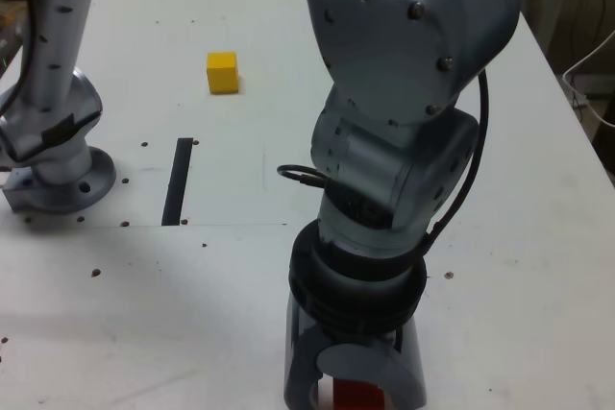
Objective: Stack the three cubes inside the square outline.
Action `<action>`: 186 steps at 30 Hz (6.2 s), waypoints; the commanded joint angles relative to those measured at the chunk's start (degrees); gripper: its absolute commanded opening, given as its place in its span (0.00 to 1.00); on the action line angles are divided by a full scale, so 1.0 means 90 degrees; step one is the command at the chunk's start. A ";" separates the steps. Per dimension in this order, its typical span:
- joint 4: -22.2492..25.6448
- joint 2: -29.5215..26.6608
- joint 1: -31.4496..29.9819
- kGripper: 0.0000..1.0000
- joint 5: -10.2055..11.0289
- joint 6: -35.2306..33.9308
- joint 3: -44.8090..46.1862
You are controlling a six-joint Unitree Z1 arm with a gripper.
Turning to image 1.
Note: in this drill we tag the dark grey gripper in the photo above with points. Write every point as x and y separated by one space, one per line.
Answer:
365 339

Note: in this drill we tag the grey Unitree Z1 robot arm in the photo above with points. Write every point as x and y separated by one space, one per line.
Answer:
408 69

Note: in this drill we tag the red cube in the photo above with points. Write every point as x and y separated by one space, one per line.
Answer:
358 395

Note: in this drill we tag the black tape strip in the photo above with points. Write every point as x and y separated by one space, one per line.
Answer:
177 179

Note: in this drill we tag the yellow cube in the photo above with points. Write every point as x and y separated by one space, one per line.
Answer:
223 74

